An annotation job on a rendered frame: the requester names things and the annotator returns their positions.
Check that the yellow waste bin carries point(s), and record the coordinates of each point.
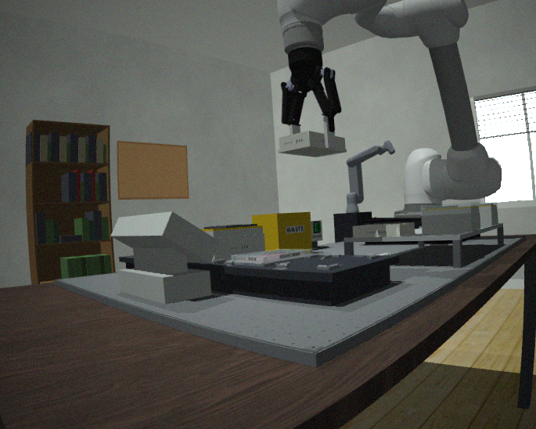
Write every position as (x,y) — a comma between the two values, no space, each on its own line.
(285,230)

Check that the white multi-trough reservoir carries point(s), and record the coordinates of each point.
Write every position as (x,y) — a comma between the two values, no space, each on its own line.
(304,144)

